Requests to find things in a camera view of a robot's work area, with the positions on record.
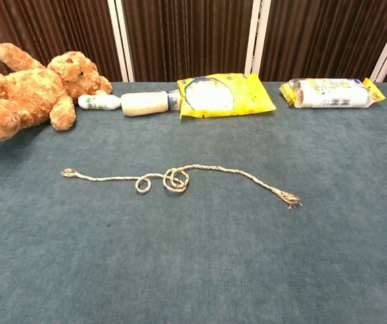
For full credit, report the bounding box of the yellow snack bag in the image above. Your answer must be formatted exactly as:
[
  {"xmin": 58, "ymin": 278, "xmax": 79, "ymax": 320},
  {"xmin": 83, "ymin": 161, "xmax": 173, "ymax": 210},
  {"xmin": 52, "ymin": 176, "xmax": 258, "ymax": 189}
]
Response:
[{"xmin": 176, "ymin": 72, "xmax": 278, "ymax": 119}]

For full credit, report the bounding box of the small white green bottle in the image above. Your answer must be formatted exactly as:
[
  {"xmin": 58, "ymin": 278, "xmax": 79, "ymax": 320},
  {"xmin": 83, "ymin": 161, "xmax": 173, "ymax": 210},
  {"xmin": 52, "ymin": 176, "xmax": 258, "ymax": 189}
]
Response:
[{"xmin": 77, "ymin": 94, "xmax": 123, "ymax": 111}]

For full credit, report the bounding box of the teal felt table cover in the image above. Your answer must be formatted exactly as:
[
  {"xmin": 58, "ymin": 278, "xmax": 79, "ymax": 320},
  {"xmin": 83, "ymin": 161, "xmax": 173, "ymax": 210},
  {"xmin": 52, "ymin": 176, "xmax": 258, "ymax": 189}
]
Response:
[{"xmin": 0, "ymin": 80, "xmax": 387, "ymax": 324}]

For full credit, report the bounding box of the clear pack with yellow ends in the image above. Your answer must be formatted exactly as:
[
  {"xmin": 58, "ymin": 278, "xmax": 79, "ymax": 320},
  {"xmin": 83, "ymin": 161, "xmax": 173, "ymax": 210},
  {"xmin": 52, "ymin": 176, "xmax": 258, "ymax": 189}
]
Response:
[{"xmin": 278, "ymin": 77, "xmax": 386, "ymax": 110}]

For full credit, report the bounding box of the cream white plastic bottle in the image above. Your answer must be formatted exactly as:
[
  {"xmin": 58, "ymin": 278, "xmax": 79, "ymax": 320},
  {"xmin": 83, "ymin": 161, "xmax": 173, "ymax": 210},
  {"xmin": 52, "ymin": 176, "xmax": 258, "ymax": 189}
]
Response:
[{"xmin": 120, "ymin": 90, "xmax": 183, "ymax": 117}]

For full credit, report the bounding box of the beige twisted rope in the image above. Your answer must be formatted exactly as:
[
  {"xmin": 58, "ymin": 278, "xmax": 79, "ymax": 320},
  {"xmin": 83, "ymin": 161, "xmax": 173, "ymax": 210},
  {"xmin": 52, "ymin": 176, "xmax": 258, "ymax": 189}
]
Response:
[{"xmin": 60, "ymin": 163, "xmax": 303, "ymax": 210}]

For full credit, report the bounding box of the brown plush teddy bear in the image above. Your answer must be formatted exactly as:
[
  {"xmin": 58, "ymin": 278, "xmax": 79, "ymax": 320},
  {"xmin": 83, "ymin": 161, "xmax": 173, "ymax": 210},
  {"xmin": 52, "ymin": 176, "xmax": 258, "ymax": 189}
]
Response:
[{"xmin": 0, "ymin": 42, "xmax": 113, "ymax": 142}]

